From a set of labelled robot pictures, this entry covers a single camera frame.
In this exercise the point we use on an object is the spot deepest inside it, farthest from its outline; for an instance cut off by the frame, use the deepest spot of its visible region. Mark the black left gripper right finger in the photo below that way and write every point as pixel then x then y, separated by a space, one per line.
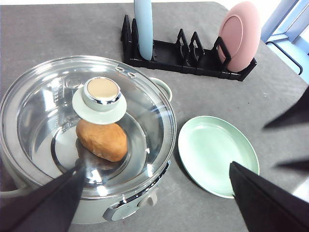
pixel 265 206

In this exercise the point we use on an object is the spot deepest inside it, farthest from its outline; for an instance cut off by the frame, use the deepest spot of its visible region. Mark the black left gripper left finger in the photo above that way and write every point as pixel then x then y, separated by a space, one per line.
pixel 51 208

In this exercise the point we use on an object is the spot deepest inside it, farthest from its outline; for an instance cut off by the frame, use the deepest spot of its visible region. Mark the green plate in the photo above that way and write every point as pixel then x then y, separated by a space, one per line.
pixel 208 146

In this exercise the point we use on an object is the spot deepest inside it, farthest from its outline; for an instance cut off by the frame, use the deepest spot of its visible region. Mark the brown potato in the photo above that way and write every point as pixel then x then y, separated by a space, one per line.
pixel 106 141

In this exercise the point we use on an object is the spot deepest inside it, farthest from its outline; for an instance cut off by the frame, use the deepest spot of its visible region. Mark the glass steamer lid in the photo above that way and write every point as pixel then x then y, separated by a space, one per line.
pixel 114 119

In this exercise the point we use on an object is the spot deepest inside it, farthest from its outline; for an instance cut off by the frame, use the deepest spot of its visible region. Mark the pink plate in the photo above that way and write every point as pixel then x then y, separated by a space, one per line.
pixel 241 33

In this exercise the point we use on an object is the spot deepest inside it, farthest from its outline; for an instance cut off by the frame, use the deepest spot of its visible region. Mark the green electric steamer pot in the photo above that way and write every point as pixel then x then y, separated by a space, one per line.
pixel 101 211

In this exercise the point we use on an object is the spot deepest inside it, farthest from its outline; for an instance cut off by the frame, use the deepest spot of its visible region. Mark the black plate rack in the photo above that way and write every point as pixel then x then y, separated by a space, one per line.
pixel 183 56

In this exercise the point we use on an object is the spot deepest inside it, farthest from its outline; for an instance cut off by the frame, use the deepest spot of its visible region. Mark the blue plate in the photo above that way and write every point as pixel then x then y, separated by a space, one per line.
pixel 144 26

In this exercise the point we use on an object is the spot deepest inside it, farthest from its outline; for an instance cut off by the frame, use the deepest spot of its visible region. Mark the blue window frame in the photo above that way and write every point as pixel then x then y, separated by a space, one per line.
pixel 282 33

